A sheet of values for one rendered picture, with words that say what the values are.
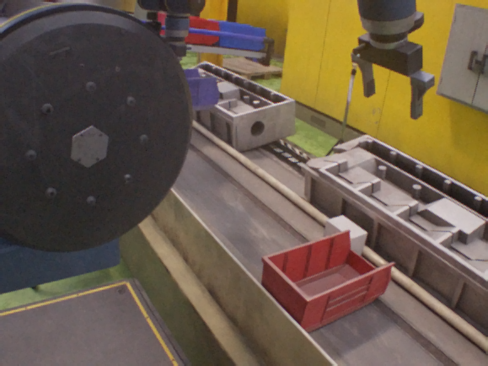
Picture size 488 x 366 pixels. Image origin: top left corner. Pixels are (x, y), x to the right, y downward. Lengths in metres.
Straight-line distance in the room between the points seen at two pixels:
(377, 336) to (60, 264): 0.83
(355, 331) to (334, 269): 0.25
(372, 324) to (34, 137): 1.04
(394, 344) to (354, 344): 0.11
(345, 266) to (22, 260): 0.98
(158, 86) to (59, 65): 0.08
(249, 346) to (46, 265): 0.77
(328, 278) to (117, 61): 1.09
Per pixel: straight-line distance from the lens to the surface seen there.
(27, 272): 0.67
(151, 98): 0.32
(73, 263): 0.67
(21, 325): 1.73
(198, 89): 1.80
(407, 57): 0.81
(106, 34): 0.30
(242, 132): 2.03
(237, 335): 1.31
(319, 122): 5.04
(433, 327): 1.27
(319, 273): 1.28
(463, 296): 1.29
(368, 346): 1.14
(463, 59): 3.58
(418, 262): 1.35
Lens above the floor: 1.54
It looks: 28 degrees down
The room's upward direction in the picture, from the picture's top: 6 degrees clockwise
